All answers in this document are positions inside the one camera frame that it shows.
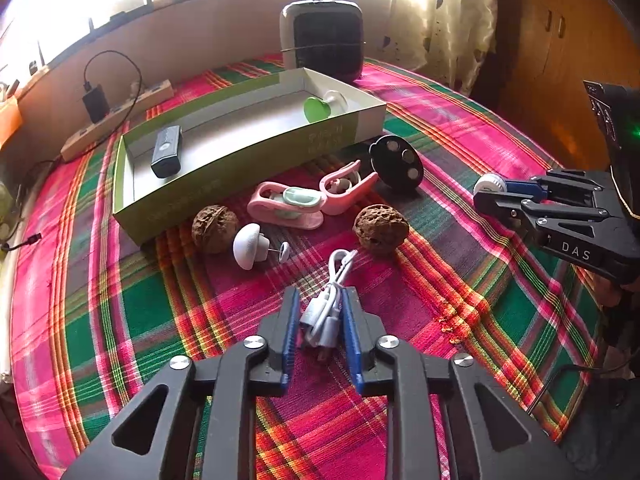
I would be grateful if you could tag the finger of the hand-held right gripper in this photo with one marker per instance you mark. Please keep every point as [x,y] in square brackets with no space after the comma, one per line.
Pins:
[500,202]
[570,182]

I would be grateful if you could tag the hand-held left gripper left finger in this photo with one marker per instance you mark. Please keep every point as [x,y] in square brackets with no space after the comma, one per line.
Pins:
[290,330]

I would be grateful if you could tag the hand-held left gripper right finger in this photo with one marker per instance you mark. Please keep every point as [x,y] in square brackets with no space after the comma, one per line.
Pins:
[351,332]

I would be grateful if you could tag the white round cap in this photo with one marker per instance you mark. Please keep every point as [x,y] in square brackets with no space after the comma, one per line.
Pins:
[492,182]

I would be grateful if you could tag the white mushroom knob with screw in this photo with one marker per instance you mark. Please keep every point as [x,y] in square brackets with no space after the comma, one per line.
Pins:
[247,247]

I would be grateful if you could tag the brown walnut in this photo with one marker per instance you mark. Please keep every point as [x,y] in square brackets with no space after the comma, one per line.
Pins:
[215,227]
[381,232]

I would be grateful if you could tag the black disc with metal magnets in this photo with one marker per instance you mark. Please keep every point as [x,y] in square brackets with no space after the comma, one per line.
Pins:
[389,161]

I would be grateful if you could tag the green cardboard box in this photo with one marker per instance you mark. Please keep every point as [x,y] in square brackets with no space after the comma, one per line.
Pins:
[225,182]

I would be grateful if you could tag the pink clip with green pad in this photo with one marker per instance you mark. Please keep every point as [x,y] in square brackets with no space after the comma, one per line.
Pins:
[262,205]

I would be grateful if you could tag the pink green plaid blanket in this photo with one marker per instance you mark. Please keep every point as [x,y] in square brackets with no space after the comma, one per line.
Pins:
[150,310]

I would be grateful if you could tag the cream patterned curtain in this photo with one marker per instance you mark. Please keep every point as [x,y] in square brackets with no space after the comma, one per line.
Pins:
[450,20]

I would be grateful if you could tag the green-faced round knob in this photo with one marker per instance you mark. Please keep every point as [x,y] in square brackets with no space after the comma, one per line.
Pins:
[316,109]

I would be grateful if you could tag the black rectangular device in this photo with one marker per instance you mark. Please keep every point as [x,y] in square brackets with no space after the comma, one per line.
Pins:
[166,152]

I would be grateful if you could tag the white and black heater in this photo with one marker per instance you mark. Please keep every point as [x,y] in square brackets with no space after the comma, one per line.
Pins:
[325,45]

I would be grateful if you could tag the beige power strip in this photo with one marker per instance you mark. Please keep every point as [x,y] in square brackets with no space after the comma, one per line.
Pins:
[145,97]

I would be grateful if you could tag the black charger adapter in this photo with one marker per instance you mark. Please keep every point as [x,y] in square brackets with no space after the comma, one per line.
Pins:
[95,104]

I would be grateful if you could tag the orange box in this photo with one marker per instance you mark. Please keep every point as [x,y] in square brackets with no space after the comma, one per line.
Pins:
[9,122]

